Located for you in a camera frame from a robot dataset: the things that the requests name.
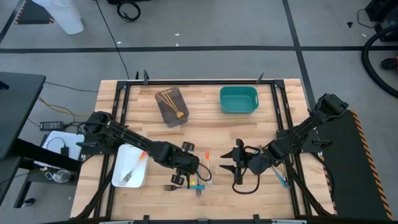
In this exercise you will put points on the small black power adapter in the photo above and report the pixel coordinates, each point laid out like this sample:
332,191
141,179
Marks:
64,151

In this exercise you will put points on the clear plastic cup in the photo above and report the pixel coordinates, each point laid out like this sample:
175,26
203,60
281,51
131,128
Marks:
60,176

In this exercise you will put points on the long black power adapter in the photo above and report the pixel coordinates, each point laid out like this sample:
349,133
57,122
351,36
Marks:
51,125

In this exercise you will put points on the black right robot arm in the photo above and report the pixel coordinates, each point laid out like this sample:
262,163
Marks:
298,133

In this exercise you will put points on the small black hazard-striped mat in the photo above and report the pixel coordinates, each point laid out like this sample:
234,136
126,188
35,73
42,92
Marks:
31,14

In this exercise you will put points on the black table clamp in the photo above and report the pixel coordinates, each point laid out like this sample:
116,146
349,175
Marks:
145,77
260,78

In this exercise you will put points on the black floor object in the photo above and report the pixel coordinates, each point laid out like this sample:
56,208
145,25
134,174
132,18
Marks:
390,64

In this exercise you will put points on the large black hazard-striped mat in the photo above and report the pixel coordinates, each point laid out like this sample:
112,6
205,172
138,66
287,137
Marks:
351,186

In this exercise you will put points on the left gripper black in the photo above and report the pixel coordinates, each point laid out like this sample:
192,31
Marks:
185,161

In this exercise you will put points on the white plastic bin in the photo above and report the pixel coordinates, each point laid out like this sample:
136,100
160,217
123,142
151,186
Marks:
124,161

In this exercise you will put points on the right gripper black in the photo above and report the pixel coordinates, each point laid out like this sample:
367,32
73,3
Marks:
255,163

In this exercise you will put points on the grey desk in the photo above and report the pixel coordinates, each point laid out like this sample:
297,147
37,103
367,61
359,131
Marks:
18,109

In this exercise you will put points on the black equipment stack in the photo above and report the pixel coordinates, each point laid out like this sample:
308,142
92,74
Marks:
382,11

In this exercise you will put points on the grey translucent plastic bin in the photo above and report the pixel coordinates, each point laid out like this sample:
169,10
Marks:
174,121

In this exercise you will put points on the teal plastic bin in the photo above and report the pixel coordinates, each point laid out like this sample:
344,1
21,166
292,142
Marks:
237,101

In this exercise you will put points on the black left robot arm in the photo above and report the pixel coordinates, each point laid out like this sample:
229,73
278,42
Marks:
124,137

